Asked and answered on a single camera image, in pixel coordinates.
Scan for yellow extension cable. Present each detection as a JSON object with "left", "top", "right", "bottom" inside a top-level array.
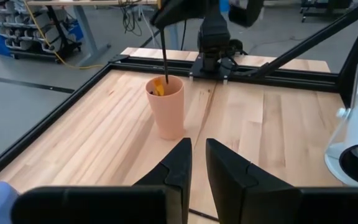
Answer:
[{"left": 22, "top": 0, "right": 105, "bottom": 70}]

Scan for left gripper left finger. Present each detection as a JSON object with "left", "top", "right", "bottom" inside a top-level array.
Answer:
[{"left": 132, "top": 138, "right": 193, "bottom": 224}]

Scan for black cart base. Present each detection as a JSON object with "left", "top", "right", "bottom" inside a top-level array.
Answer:
[{"left": 299, "top": 0, "right": 354, "bottom": 23}]

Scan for gray desk leg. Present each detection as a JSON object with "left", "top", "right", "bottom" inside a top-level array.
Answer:
[{"left": 26, "top": 0, "right": 158, "bottom": 68}]

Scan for thin dark paintbrush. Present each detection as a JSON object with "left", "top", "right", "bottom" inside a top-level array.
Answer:
[
  {"left": 159, "top": 27, "right": 170, "bottom": 85},
  {"left": 187, "top": 207, "right": 221, "bottom": 223}
]

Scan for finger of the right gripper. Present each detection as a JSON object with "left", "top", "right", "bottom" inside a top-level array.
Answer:
[{"left": 149, "top": 0, "right": 205, "bottom": 31}]

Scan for peach plastic cup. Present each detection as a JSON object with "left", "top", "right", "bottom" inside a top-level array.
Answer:
[{"left": 144, "top": 75, "right": 185, "bottom": 141}]

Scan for large purple paint bottle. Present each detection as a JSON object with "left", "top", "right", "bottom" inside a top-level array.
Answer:
[{"left": 0, "top": 179, "right": 21, "bottom": 224}]

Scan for hanging black cables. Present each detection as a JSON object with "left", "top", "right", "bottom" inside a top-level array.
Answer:
[{"left": 118, "top": 0, "right": 155, "bottom": 37}]

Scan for rolling cart with gray bins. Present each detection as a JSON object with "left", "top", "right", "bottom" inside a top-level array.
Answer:
[{"left": 0, "top": 0, "right": 84, "bottom": 60}]

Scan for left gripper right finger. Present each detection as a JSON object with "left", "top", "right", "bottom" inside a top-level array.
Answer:
[{"left": 206, "top": 139, "right": 301, "bottom": 224}]

